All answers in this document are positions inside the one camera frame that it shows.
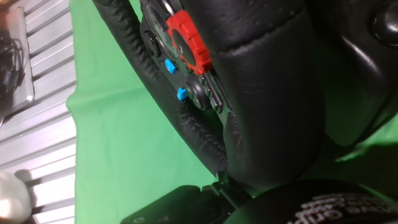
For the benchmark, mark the green cloth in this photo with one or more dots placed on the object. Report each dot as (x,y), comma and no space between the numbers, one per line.
(124,140)

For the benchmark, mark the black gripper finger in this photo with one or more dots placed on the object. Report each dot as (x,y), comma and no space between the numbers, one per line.
(186,205)

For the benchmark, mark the black racing steering wheel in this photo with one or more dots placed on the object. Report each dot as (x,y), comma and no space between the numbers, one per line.
(273,109)

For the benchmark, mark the white computer mouse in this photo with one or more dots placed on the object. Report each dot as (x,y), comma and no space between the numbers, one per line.
(14,202)

